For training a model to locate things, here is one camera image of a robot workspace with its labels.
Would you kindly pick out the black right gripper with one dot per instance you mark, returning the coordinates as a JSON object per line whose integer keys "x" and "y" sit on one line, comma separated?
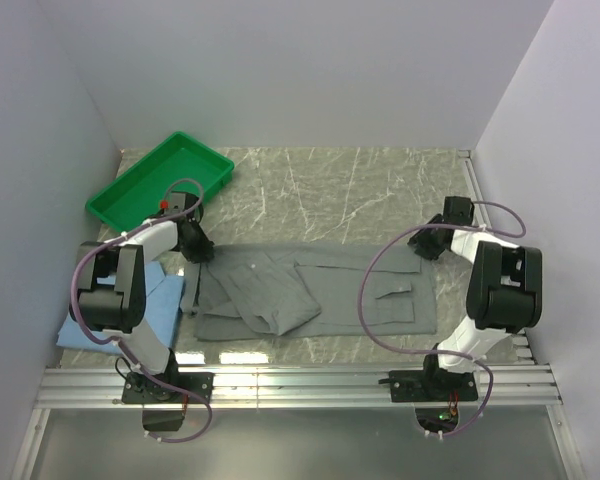
{"x": 426, "y": 249}

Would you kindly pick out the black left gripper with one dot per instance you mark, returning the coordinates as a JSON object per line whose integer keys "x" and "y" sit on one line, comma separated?
{"x": 205, "y": 247}

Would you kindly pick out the grey long sleeve shirt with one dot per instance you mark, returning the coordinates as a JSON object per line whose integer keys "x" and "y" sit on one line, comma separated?
{"x": 257, "y": 291}

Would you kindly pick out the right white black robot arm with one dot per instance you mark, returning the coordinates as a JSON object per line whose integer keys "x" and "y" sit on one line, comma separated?
{"x": 504, "y": 295}

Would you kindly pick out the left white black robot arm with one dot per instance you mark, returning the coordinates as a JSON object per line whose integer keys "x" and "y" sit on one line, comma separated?
{"x": 108, "y": 296}

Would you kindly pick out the folded light blue shirt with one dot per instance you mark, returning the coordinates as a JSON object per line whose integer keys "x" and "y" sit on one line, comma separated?
{"x": 163, "y": 295}

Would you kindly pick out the green plastic tray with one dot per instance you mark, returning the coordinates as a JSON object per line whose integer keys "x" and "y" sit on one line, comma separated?
{"x": 137, "y": 193}

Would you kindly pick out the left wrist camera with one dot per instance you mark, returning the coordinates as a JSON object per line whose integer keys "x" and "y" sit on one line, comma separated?
{"x": 177, "y": 202}

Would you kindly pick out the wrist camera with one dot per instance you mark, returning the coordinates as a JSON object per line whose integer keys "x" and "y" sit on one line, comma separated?
{"x": 458, "y": 210}
{"x": 177, "y": 202}

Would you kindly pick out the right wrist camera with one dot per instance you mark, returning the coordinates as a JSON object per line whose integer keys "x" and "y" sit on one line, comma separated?
{"x": 458, "y": 210}

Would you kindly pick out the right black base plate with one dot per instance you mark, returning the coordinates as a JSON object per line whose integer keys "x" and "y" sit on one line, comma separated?
{"x": 415, "y": 386}

